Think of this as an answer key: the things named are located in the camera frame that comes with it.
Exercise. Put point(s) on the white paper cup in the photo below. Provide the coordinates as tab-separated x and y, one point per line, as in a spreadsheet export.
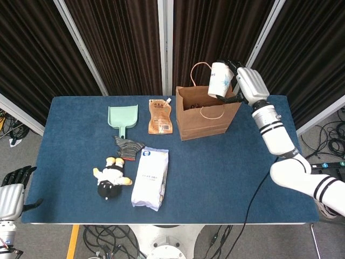
219	79

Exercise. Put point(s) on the white paper scrap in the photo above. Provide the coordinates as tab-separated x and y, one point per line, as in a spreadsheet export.
14	142

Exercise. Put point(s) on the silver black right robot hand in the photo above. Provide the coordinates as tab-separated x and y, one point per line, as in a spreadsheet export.
252	85

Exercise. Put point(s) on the large white paper package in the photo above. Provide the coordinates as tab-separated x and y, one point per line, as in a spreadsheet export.
149	178

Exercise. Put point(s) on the dark ribbed partition panel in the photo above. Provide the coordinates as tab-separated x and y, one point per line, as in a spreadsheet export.
121	40
32	54
310	54
215	32

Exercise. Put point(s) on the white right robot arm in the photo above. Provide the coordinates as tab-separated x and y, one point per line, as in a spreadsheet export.
275	135

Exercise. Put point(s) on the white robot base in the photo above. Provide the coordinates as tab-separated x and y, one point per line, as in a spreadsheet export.
167	242

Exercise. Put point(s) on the grey striped knit glove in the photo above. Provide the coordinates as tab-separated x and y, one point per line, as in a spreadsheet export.
128	148

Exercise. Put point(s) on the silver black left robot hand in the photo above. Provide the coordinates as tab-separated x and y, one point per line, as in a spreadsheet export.
10	199

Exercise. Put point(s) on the black and white plush toy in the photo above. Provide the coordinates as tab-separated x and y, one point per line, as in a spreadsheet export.
110	178

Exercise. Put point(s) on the brown spout pouch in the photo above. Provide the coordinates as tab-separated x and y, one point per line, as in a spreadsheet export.
160	118

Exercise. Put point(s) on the white sneaker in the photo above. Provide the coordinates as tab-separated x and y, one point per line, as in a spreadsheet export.
324	211

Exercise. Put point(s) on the mint green dustpan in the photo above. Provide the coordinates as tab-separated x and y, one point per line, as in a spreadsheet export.
122	116

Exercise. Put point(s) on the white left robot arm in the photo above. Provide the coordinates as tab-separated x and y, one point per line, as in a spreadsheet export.
6	234

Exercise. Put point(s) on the blue felt table mat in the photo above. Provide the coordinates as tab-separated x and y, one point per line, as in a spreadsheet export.
67	162

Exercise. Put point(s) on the brown paper bag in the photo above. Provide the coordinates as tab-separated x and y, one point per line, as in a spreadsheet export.
205	126

